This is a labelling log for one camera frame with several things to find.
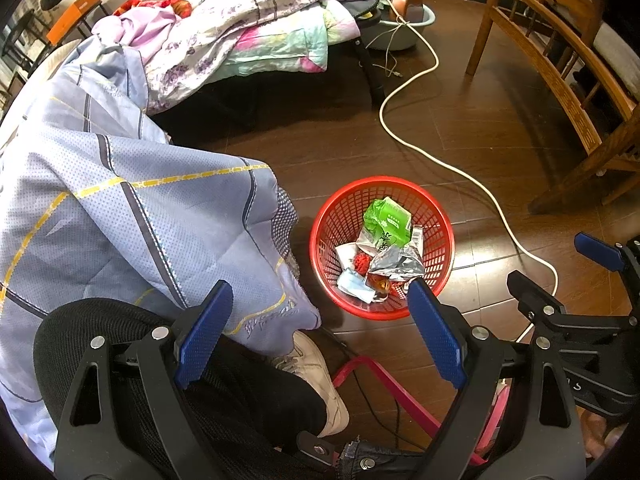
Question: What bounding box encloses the flat orange box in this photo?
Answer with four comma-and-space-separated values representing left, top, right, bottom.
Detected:
46, 0, 101, 46

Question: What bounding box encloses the wooden bench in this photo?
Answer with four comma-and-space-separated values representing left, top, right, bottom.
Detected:
465, 0, 640, 216

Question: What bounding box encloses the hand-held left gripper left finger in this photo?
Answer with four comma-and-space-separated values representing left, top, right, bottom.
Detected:
52, 280, 235, 480

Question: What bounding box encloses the pastel tie-dye quilt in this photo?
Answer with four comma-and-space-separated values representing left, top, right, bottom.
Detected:
220, 0, 363, 78

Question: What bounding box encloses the person's right hand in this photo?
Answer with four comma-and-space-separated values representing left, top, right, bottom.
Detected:
582, 405, 628, 461

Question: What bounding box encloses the red blanket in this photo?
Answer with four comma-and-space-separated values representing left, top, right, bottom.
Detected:
112, 0, 193, 18

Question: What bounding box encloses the person's leg in black trousers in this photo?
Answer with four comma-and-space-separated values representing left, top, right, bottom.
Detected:
32, 297, 328, 480

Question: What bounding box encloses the grey seat cushion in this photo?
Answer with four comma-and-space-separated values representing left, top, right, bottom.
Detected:
592, 20, 640, 93

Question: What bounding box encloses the purple floral quilt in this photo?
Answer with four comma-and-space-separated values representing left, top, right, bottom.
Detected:
142, 0, 376, 116

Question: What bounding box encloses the purple garment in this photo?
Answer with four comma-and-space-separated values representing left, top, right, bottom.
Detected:
97, 5, 193, 68

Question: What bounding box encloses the white shoe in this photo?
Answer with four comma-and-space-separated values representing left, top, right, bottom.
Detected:
272, 330, 350, 438

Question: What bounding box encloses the white cable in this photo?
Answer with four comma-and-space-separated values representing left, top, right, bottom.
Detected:
379, 15, 560, 343

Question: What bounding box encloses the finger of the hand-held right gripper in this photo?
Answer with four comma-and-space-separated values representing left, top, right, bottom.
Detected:
506, 270, 632, 334
574, 232, 640, 286

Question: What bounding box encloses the red plastic mesh basket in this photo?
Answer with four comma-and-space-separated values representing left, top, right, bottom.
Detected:
309, 175, 455, 321

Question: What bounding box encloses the grey basin with pot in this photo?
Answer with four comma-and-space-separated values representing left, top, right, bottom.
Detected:
360, 0, 437, 52

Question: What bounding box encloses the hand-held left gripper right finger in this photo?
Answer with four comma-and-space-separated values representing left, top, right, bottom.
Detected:
406, 277, 587, 480

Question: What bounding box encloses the pink metal frame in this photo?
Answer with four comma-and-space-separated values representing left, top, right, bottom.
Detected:
331, 355, 493, 466

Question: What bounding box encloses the green and white packet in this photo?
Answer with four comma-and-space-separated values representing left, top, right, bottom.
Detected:
356, 197, 413, 258

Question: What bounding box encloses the blue face mask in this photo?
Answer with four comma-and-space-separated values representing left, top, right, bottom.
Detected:
337, 267, 381, 303

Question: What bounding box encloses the red foil snack bag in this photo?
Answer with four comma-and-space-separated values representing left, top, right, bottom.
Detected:
367, 245, 426, 293

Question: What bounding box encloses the blue checked blanket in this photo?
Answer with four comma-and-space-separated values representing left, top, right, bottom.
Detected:
0, 32, 321, 471

